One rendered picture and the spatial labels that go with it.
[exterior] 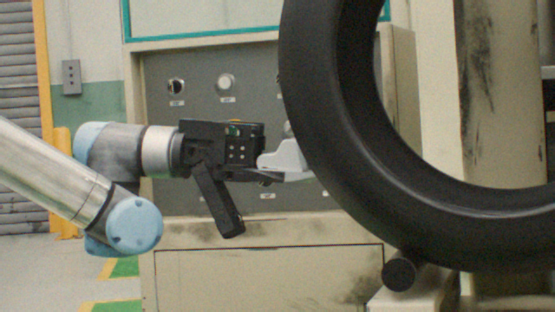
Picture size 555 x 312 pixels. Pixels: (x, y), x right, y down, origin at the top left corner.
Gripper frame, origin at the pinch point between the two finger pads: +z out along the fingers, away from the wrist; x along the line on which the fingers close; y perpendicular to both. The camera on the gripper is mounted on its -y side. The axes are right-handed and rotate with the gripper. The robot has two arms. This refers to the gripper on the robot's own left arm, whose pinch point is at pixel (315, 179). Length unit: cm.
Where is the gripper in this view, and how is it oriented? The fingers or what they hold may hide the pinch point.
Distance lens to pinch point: 152.1
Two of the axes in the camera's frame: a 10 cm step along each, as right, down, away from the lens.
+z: 9.6, 0.7, -2.5
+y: 0.6, -10.0, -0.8
